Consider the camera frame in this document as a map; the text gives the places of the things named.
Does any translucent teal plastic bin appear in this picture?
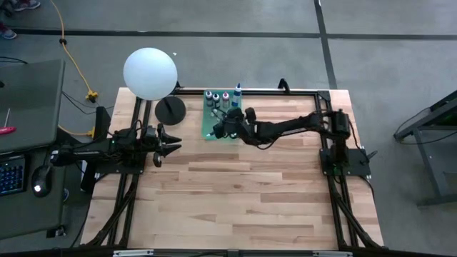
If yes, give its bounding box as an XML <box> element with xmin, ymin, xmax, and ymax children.
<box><xmin>201</xmin><ymin>89</ymin><xmax>244</xmax><ymax>141</ymax></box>

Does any black metal cart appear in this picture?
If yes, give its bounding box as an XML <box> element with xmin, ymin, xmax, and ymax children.
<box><xmin>393</xmin><ymin>89</ymin><xmax>457</xmax><ymax>208</ymax></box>

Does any black computer mouse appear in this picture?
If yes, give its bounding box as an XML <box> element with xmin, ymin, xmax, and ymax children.
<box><xmin>31</xmin><ymin>165</ymin><xmax>53</xmax><ymax>198</ymax></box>

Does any grey desk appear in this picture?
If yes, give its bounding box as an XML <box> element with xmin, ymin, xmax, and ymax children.
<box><xmin>0</xmin><ymin>59</ymin><xmax>68</xmax><ymax>240</ymax></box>

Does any white globe lamp black stand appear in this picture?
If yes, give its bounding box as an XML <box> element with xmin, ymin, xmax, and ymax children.
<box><xmin>123</xmin><ymin>47</ymin><xmax>187</xmax><ymax>126</ymax></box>

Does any yellow extension cable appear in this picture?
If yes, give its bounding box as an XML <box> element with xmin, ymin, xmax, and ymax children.
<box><xmin>49</xmin><ymin>0</ymin><xmax>99</xmax><ymax>138</ymax></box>

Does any silver metal bracket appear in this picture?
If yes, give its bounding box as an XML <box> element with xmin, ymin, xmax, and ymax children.
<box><xmin>113</xmin><ymin>248</ymin><xmax>155</xmax><ymax>257</ymax></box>
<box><xmin>312</xmin><ymin>251</ymin><xmax>354</xmax><ymax>257</ymax></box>

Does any person's shoe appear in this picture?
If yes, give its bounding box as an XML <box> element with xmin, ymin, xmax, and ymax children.
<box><xmin>14</xmin><ymin>0</ymin><xmax>41</xmax><ymax>11</ymax></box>
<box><xmin>0</xmin><ymin>23</ymin><xmax>18</xmax><ymax>40</ymax></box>

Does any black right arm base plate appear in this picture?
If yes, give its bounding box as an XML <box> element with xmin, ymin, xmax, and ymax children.
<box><xmin>320</xmin><ymin>147</ymin><xmax>372</xmax><ymax>177</ymax></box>

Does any backlit computer keyboard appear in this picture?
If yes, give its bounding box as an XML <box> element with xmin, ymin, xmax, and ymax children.
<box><xmin>0</xmin><ymin>155</ymin><xmax>28</xmax><ymax>196</ymax></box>

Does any large blue-tipped dye bottle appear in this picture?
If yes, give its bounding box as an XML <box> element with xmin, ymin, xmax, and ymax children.
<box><xmin>231</xmin><ymin>82</ymin><xmax>243</xmax><ymax>108</ymax></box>

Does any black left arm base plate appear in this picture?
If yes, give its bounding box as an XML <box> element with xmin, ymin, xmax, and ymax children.
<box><xmin>93</xmin><ymin>156</ymin><xmax>146</xmax><ymax>176</ymax></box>

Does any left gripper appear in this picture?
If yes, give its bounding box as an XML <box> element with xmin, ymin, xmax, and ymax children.
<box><xmin>144</xmin><ymin>123</ymin><xmax>182</xmax><ymax>168</ymax></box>

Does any red-handled screwdriver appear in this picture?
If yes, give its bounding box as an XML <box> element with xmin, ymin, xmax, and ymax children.
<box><xmin>0</xmin><ymin>108</ymin><xmax>18</xmax><ymax>136</ymax></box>

